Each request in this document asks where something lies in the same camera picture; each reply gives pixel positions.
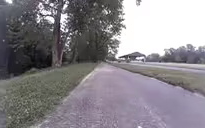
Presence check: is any distant row of trees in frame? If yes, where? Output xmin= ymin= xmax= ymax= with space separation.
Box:
xmin=145 ymin=43 xmax=205 ymax=65

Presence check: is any grey asphalt path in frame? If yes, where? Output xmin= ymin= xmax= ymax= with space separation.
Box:
xmin=33 ymin=62 xmax=205 ymax=128

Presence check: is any row of roadside trees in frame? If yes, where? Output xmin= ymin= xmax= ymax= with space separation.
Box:
xmin=0 ymin=0 xmax=143 ymax=78

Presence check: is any grey road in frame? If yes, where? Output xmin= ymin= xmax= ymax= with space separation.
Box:
xmin=129 ymin=61 xmax=205 ymax=75

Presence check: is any open roofed shelter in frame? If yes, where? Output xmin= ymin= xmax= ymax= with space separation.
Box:
xmin=118 ymin=51 xmax=147 ymax=64

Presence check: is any grass strip beside road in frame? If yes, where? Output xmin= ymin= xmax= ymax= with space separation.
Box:
xmin=108 ymin=62 xmax=205 ymax=100

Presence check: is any grass verge beside trees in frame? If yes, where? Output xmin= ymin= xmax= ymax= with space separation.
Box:
xmin=0 ymin=62 xmax=100 ymax=128

